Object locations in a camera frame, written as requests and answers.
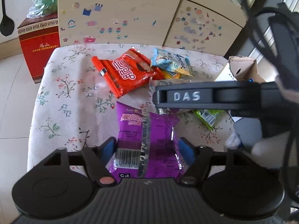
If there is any red cardboard box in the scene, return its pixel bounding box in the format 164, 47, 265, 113
17, 16, 61, 84

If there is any purple snack packet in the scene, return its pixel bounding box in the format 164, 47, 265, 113
106, 101, 187, 183

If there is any small yellow snack packet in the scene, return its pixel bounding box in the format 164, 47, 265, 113
161, 69, 187, 80

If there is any white cloth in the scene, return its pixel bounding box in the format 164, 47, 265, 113
225, 133, 281, 168

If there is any clear plastic bag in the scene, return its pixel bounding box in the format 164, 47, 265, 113
26, 0, 59, 19

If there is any floral tablecloth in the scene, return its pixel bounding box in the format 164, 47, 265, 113
27, 44, 236, 173

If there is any orange-red snack packet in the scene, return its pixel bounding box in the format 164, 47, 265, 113
92, 47, 165, 99

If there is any green snack packet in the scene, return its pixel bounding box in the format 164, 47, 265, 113
192, 109, 225, 131

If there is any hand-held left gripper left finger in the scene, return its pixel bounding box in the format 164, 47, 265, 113
40, 137, 118, 187

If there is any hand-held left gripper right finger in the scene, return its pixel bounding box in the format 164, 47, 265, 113
178, 137, 260, 186

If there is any black cable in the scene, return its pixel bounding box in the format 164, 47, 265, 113
241, 0, 299, 201

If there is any person's right forearm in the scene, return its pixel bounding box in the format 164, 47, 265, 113
276, 73, 299, 101

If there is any black spoon wall sticker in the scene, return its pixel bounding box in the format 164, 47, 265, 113
0, 0, 16, 36

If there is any cream cabinet with stickers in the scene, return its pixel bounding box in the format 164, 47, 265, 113
57, 0, 248, 56

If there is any silver snack packet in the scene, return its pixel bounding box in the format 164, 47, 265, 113
149, 79, 187, 115

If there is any light blue snack packet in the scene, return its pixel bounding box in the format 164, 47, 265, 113
150, 48, 192, 76

